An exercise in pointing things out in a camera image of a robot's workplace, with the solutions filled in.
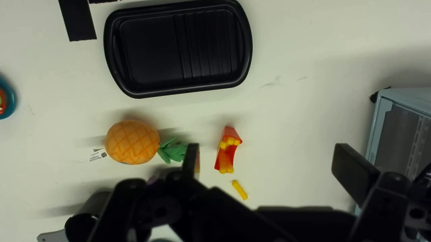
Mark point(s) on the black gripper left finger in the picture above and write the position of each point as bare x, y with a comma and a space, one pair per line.
190, 158

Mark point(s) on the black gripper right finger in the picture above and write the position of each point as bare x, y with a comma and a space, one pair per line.
352, 172

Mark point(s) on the yellow plush potato fry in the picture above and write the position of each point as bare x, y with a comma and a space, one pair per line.
240, 189

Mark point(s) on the red plush fries pack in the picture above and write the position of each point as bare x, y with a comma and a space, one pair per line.
227, 152

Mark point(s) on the orange plush pineapple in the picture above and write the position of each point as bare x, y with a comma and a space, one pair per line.
131, 141

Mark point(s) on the light blue toaster oven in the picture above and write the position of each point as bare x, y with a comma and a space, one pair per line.
402, 129

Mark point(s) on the black plastic tray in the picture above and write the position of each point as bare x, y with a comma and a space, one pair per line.
177, 47

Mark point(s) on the black mug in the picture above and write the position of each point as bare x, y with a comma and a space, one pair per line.
80, 226

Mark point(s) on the long black tape strip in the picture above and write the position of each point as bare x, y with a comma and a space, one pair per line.
77, 20

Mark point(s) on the teal round plate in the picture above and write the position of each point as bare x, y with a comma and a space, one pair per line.
11, 101

